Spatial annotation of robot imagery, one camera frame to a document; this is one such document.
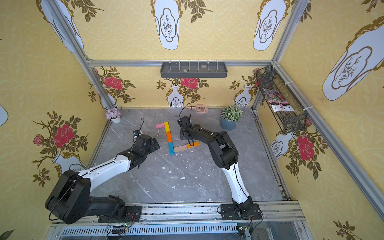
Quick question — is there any small pink flower pot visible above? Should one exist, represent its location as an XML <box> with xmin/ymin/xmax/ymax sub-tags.
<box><xmin>105</xmin><ymin>108</ymin><xmax>122</xmax><ymax>124</ymax></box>

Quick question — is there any pink wooden block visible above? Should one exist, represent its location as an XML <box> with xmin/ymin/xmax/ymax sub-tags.
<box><xmin>156</xmin><ymin>123</ymin><xmax>165</xmax><ymax>129</ymax></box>

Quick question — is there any pink plastic scoop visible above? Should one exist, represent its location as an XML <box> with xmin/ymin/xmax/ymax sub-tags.
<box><xmin>191</xmin><ymin>105</ymin><xmax>209</xmax><ymax>114</ymax></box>

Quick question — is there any orange wooden block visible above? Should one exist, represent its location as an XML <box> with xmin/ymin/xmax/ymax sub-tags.
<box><xmin>187</xmin><ymin>141</ymin><xmax>200</xmax><ymax>149</ymax></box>

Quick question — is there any blue plant pot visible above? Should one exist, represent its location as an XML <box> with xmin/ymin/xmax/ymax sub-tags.
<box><xmin>221</xmin><ymin>117</ymin><xmax>237</xmax><ymax>131</ymax></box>

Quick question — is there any black wire basket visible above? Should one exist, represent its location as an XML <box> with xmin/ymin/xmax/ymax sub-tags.
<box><xmin>255</xmin><ymin>67</ymin><xmax>307</xmax><ymax>134</ymax></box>

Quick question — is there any printed packet in basket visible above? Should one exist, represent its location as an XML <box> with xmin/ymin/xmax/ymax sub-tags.
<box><xmin>263</xmin><ymin>89</ymin><xmax>294</xmax><ymax>112</ymax></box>

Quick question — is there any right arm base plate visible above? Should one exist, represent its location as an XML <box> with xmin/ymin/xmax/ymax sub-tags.
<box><xmin>218</xmin><ymin>204</ymin><xmax>263</xmax><ymax>221</ymax></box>

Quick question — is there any teal wooden block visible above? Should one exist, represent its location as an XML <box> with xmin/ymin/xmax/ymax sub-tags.
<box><xmin>168</xmin><ymin>142</ymin><xmax>175</xmax><ymax>155</ymax></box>

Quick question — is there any red-orange wooden block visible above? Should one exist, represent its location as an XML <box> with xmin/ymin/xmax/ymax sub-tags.
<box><xmin>166</xmin><ymin>131</ymin><xmax>172</xmax><ymax>143</ymax></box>

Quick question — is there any yellow wooden block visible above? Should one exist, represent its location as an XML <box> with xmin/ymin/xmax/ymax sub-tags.
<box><xmin>164</xmin><ymin>122</ymin><xmax>171</xmax><ymax>132</ymax></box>

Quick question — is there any green artificial plant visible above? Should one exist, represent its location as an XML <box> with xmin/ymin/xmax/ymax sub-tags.
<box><xmin>221</xmin><ymin>105</ymin><xmax>243</xmax><ymax>122</ymax></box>

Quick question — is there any aluminium front rail frame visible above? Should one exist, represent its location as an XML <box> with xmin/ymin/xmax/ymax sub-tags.
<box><xmin>45</xmin><ymin>201</ymin><xmax>313</xmax><ymax>240</ymax></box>

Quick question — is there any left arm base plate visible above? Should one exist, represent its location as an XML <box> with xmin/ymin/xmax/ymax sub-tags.
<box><xmin>98</xmin><ymin>206</ymin><xmax>143</xmax><ymax>223</ymax></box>

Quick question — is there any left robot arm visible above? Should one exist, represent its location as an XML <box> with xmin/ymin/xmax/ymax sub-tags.
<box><xmin>45</xmin><ymin>134</ymin><xmax>160</xmax><ymax>225</ymax></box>

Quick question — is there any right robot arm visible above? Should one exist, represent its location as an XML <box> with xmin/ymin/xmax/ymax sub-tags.
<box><xmin>178</xmin><ymin>116</ymin><xmax>254</xmax><ymax>218</ymax></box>

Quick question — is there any grey wall shelf tray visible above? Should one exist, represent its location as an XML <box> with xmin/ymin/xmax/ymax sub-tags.
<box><xmin>160</xmin><ymin>61</ymin><xmax>228</xmax><ymax>79</ymax></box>

